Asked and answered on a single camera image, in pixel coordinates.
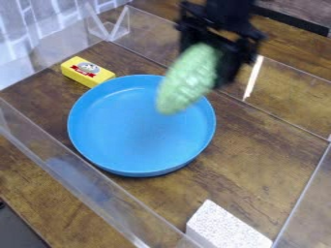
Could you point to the black baseboard strip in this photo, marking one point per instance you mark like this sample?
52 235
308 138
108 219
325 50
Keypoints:
293 21

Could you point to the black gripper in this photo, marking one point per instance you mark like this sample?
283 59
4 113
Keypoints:
220 23

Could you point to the white speckled foam block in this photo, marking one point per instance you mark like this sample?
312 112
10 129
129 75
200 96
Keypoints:
216 229

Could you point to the blue round tray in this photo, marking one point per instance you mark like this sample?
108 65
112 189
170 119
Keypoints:
120 133

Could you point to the green bitter gourd toy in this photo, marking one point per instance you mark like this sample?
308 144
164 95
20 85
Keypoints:
189 78

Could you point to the yellow rectangular box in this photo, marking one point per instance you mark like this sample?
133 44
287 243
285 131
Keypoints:
85 72

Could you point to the clear acrylic enclosure wall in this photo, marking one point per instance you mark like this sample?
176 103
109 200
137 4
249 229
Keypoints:
264 169

